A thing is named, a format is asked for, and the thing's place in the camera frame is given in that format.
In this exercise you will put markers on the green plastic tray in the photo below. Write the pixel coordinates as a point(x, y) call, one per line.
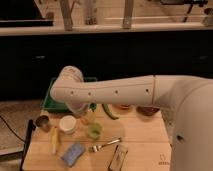
point(53, 106)

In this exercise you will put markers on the small metal cup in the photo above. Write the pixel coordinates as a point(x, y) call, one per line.
point(43, 123)

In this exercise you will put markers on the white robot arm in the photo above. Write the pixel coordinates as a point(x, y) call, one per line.
point(190, 98)

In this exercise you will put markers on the green plastic cup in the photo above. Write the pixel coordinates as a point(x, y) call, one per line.
point(94, 131)

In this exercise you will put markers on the orange red bowl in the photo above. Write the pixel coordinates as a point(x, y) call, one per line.
point(122, 107)

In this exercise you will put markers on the blue sponge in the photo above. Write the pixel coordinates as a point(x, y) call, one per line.
point(73, 153)

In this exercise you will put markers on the brown bowl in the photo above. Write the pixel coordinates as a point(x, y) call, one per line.
point(147, 111)

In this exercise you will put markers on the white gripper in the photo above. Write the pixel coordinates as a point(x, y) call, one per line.
point(78, 109)

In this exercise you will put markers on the silver metal fork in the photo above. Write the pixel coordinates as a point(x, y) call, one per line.
point(97, 148)

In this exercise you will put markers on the green cucumber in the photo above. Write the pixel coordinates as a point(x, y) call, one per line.
point(108, 112)

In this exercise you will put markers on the white paper cup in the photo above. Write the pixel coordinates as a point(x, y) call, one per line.
point(67, 124)

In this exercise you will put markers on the wooden rectangular block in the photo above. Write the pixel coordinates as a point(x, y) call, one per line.
point(118, 158)

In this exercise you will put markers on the black chair back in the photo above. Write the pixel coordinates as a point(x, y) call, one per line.
point(30, 129)

